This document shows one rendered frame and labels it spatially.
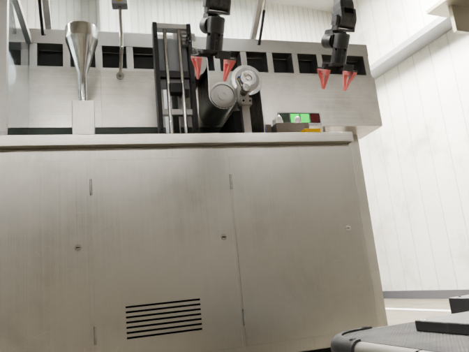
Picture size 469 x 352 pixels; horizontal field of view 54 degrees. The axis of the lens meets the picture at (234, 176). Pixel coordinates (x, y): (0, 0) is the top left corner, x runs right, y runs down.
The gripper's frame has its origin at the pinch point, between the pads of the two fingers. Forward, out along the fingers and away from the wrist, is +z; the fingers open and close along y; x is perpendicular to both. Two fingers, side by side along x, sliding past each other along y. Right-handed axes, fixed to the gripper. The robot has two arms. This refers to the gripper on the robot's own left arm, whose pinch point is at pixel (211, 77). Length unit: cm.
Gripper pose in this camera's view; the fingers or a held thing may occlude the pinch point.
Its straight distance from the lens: 160.9
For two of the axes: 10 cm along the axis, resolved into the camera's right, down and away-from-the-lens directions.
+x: 3.7, 2.7, -8.9
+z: -1.0, 9.6, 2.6
